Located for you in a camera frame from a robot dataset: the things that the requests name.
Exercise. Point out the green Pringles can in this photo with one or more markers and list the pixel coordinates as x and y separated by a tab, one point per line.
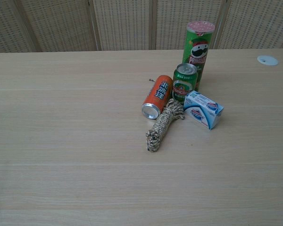
198	42

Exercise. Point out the orange soda can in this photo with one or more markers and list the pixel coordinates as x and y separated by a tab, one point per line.
158	95

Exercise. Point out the green Tsingtao beer can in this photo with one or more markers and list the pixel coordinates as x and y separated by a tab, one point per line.
184	85

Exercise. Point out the white blue soap box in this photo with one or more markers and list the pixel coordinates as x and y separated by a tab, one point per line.
204	110

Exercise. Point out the woven folding screen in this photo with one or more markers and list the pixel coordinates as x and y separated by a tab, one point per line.
122	23

